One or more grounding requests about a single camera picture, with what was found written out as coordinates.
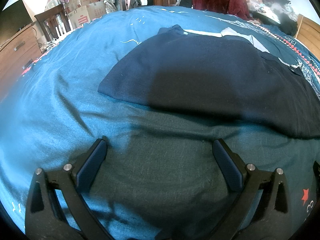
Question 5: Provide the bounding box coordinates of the navy work jacket grey collar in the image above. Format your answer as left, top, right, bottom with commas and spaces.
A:
98, 25, 319, 139

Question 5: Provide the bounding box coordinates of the pile of mixed clothes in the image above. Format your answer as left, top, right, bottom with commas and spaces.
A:
246, 0, 298, 36

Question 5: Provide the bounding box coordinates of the blue patterned bed sheet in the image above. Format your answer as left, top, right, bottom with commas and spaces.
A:
1, 6, 319, 239

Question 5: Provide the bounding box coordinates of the wooden drawer dresser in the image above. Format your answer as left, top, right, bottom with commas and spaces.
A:
0, 24, 42, 99

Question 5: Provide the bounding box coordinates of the wooden bed headboard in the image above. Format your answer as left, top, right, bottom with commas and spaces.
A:
295, 14, 320, 59

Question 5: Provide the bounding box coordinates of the dark wooden chair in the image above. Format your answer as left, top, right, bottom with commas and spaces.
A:
34, 4, 71, 42

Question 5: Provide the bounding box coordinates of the lower cardboard box red print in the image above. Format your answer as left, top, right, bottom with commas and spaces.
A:
67, 1, 106, 29

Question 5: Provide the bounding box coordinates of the black television screen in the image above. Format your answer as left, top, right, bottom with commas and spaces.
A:
0, 0, 33, 46

